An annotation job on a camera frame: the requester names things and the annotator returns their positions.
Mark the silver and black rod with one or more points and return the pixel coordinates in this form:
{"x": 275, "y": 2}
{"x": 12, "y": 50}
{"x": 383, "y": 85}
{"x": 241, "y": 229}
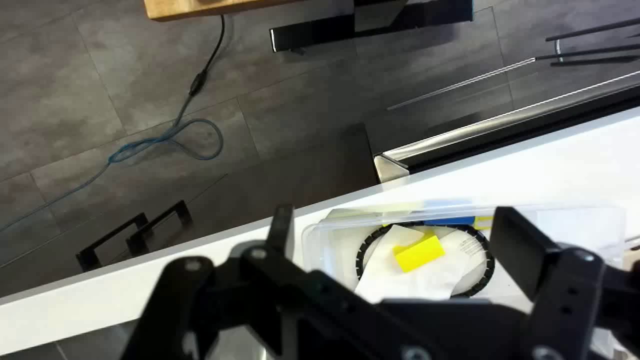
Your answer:
{"x": 467, "y": 81}

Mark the yellow block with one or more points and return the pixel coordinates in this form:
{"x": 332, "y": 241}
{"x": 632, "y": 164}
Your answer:
{"x": 419, "y": 253}

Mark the black metal table foot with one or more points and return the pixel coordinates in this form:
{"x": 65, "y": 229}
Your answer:
{"x": 332, "y": 31}

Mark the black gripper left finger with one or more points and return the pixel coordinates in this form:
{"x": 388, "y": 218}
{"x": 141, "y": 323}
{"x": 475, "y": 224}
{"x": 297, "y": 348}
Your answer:
{"x": 300, "y": 293}

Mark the large clear plastic bin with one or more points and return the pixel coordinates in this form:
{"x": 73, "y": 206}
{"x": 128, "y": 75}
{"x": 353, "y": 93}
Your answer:
{"x": 332, "y": 232}

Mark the silver metal rail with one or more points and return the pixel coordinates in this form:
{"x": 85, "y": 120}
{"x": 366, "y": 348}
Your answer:
{"x": 467, "y": 132}

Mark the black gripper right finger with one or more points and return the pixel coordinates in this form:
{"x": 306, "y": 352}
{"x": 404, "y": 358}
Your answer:
{"x": 566, "y": 293}

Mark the black thin rod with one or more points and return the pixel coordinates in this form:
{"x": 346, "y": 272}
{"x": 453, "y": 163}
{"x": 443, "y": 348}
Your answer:
{"x": 592, "y": 61}
{"x": 592, "y": 29}

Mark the black metal bracket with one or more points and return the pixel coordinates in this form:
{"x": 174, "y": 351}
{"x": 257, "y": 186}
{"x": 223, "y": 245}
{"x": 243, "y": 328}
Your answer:
{"x": 180, "y": 215}
{"x": 89, "y": 258}

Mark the wooden table top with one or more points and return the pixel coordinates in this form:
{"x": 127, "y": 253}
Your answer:
{"x": 201, "y": 7}

